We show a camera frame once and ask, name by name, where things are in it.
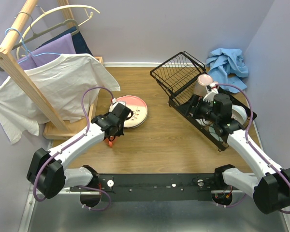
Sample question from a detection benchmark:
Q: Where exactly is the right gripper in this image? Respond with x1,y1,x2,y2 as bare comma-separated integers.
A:
176,93,219,123

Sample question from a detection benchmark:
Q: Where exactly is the orange mug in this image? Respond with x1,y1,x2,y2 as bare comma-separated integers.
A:
105,136,116,148

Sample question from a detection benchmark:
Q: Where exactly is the pink white plate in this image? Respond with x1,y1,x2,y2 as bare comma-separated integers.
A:
116,95,148,129

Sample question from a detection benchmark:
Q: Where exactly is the blue white floral plate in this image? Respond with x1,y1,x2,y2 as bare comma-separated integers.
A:
124,102,148,129

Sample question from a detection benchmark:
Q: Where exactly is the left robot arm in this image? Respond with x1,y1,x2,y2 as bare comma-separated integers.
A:
27,101,133,199

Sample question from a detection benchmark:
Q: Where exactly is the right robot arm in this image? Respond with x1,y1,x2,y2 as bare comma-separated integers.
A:
189,93,290,214

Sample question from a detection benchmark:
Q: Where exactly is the wooden clothes rack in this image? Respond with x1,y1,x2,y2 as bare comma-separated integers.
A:
0,0,104,140

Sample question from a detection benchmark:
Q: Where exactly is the white patterned bowl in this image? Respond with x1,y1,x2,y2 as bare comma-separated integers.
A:
232,105,247,125

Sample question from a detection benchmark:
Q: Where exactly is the teal bowl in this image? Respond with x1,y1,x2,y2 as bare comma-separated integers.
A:
209,124,223,142

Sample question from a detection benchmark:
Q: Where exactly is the pink mug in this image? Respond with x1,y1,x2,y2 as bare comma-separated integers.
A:
193,74,217,97

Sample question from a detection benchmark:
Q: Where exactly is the blue cloth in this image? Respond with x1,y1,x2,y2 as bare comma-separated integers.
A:
206,48,249,93

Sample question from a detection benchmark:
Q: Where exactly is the white t-shirt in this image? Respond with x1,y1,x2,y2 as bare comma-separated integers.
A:
0,54,120,144

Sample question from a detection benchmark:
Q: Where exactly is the navy garment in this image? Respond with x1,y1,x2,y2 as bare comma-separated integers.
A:
38,26,92,55

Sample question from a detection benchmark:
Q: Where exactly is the purple shirt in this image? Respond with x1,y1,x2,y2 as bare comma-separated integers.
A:
17,34,76,70

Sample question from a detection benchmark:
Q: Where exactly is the cream hanger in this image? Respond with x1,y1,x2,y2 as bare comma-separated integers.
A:
16,4,101,58

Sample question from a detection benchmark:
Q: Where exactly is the blue hanger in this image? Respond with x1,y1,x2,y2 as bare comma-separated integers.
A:
4,28,61,64

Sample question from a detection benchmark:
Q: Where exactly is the grey hanger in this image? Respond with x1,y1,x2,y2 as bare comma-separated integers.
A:
0,19,80,72

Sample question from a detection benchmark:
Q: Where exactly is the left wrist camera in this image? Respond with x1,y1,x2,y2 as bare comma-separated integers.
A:
109,99,126,112

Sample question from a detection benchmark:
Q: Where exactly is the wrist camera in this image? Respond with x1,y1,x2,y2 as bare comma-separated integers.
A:
203,82,218,103
109,99,126,112

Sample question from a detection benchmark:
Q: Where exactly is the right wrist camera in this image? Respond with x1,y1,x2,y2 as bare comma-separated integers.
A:
203,82,218,103

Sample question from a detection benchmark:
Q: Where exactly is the black wire dish rack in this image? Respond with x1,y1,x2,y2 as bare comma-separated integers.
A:
150,51,257,151

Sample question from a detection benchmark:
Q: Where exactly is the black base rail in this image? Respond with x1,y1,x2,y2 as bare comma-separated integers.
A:
70,173,242,203

